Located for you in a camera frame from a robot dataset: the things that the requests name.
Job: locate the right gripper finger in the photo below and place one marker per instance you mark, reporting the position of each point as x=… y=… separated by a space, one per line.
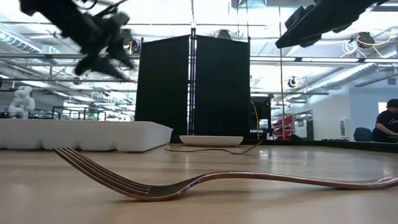
x=312 y=41
x=301 y=32

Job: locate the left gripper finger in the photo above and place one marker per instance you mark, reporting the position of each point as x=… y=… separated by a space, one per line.
x=105 y=69
x=121 y=56

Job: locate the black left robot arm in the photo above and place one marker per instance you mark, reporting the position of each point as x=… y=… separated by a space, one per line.
x=62 y=15

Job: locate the black round ceiling device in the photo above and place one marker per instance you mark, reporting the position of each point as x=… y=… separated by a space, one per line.
x=292 y=81

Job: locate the black folding screen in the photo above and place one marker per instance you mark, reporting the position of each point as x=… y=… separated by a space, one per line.
x=161 y=93

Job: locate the thin vertical pole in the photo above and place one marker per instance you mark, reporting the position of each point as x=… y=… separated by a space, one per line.
x=282 y=93

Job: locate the white cutlery organizer tray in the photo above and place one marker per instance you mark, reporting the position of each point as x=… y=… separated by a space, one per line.
x=93 y=133

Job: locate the black cabinet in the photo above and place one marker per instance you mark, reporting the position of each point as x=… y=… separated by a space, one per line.
x=264 y=107

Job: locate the red storage rack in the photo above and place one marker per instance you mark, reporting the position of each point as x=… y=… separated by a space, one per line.
x=284 y=123

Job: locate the white robot figure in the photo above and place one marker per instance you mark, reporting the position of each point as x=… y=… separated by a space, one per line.
x=21 y=102

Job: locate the dark blue office chair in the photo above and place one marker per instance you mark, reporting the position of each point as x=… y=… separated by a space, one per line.
x=362 y=134

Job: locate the person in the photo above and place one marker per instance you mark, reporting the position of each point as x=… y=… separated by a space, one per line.
x=388 y=123

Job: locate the rose gold fork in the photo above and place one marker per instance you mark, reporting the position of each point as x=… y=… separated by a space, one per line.
x=199 y=149
x=155 y=193

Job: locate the white round plate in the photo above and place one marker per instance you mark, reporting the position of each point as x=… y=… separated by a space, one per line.
x=211 y=140

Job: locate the black ceiling camera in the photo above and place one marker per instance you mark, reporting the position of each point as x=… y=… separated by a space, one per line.
x=133 y=43

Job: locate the grey horizontal rail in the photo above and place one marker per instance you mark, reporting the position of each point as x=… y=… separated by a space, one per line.
x=295 y=93
x=46 y=80
x=280 y=58

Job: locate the grey wall panel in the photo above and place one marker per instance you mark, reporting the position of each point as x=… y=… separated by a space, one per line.
x=342 y=127

